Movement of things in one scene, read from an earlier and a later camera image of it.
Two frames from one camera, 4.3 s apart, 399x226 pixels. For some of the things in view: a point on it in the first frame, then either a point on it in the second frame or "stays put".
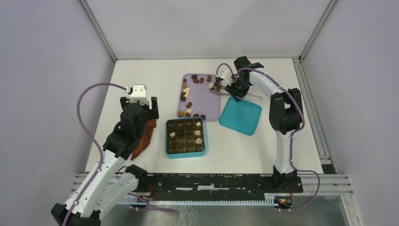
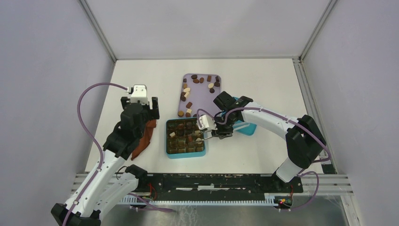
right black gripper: (237, 95) to (220, 133)
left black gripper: (152, 113) stays put
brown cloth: (150, 124) stays put
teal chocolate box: (185, 138) stays put
